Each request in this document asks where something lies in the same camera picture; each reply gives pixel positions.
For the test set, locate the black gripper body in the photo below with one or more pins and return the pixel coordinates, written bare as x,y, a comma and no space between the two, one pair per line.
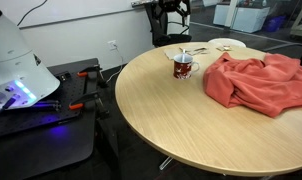
172,3

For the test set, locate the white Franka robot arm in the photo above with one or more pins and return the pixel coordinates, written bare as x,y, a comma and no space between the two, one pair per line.
14,60

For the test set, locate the maroon patterned mug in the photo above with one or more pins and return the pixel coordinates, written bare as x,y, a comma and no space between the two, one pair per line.
181,70

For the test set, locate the black office chair with armrests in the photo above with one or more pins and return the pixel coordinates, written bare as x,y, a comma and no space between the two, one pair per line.
162,30

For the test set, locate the whiteboard marker tray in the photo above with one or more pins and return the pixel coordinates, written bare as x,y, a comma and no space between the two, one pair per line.
142,3

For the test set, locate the narrow white cabinet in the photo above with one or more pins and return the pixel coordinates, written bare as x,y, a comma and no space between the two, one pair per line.
221,15

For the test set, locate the white plate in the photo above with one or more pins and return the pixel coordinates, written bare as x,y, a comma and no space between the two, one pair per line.
226,42

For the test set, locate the wide white cabinet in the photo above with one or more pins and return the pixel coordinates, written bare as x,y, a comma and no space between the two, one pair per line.
249,18

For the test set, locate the blue bin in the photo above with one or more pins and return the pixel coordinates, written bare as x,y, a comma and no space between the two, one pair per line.
274,23

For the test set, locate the orange-red crumpled cloth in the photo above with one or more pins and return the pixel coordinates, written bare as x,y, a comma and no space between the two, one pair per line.
257,83

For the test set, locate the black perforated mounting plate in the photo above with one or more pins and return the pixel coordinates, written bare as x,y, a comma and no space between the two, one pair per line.
71,87

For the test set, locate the clear table leg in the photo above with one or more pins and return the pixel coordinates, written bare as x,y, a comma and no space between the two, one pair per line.
166,162

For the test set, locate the black robot cart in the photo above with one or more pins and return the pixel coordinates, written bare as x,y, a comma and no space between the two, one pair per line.
41,153

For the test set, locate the white wall outlet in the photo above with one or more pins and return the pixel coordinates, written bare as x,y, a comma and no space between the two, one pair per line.
112,44

